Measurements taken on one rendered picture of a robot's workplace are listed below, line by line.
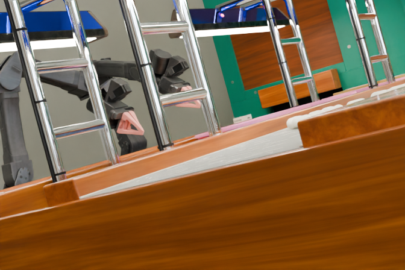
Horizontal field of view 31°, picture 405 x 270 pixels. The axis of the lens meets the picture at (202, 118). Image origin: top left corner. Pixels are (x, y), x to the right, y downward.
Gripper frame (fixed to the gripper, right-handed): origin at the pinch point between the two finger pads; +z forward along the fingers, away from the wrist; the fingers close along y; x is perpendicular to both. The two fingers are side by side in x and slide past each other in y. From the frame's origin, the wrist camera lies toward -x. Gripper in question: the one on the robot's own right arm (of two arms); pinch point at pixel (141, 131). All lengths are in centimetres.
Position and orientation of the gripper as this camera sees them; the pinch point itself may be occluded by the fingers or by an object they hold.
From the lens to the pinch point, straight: 215.4
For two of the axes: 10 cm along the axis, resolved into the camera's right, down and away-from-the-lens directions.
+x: -3.2, 8.8, 3.5
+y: 5.3, -1.3, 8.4
